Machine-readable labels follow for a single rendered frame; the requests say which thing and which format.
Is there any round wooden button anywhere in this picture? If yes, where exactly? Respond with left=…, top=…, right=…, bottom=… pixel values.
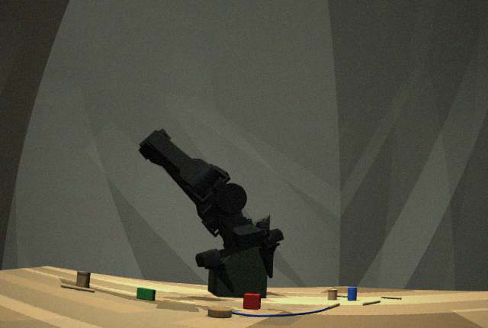
left=208, top=307, right=232, bottom=318

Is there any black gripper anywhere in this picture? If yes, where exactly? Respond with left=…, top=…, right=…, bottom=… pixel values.
left=195, top=214, right=284, bottom=293

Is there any blue cylinder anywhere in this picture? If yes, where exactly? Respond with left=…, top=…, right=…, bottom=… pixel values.
left=347, top=287, right=357, bottom=301

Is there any small green block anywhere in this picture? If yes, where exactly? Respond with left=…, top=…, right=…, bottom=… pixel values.
left=136, top=288, right=156, bottom=301

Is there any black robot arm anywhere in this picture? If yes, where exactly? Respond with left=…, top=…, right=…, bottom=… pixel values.
left=139, top=129, right=271, bottom=250

